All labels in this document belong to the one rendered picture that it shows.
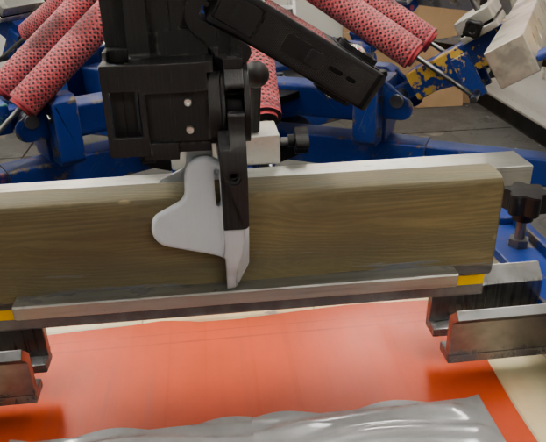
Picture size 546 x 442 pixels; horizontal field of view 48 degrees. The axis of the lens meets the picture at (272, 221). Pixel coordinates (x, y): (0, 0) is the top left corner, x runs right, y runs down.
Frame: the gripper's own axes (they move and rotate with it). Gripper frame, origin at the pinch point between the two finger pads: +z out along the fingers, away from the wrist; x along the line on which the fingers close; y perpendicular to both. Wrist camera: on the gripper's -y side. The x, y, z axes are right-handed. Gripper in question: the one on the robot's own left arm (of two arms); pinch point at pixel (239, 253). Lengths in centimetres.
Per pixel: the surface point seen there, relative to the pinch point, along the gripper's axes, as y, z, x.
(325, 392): -6.3, 13.5, -0.4
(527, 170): -33.6, 5.3, -23.9
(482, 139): -169, 107, -319
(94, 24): 19, -6, -66
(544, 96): -200, 79, -310
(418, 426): -12.1, 12.7, 5.0
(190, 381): 4.5, 13.5, -3.3
